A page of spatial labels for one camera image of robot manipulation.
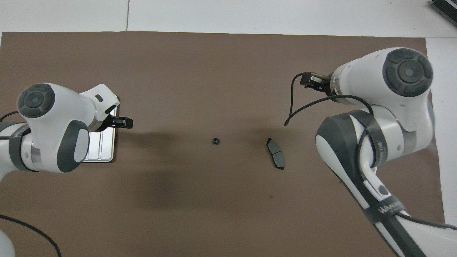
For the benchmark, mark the long grey brake pad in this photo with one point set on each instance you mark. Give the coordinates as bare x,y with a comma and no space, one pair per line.
275,151

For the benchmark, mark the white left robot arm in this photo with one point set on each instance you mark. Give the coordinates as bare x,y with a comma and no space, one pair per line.
53,117

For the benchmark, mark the dark ribbed device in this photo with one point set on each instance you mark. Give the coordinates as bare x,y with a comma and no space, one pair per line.
446,6

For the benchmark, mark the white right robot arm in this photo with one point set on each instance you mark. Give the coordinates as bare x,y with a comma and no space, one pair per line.
371,78

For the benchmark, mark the silver metal tray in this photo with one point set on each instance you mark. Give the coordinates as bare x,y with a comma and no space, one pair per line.
103,146

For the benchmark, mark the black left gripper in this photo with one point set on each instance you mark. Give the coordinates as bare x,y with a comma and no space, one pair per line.
107,119

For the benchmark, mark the brown table mat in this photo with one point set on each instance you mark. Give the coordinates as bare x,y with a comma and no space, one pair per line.
214,200

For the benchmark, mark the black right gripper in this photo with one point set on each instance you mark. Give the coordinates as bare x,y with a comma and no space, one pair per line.
326,87

